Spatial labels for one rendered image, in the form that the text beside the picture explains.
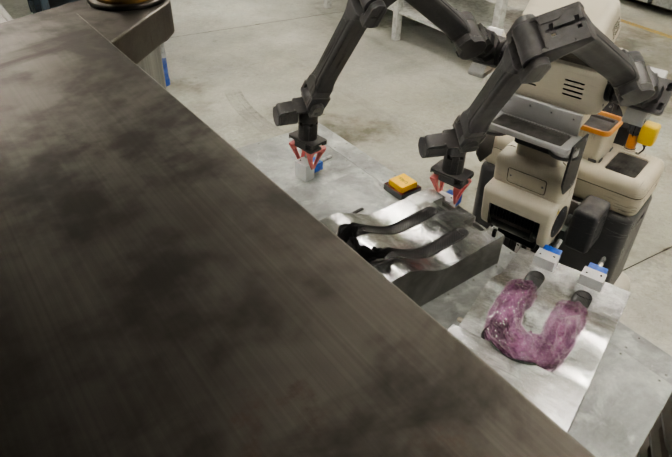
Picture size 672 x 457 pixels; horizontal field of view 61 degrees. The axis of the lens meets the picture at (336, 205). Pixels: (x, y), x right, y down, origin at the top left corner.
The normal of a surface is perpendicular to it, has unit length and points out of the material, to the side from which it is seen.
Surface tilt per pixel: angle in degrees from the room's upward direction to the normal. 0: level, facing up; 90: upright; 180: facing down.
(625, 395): 0
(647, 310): 0
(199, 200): 0
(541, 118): 90
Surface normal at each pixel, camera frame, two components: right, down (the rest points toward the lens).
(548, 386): 0.02, -0.82
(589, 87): -0.66, 0.53
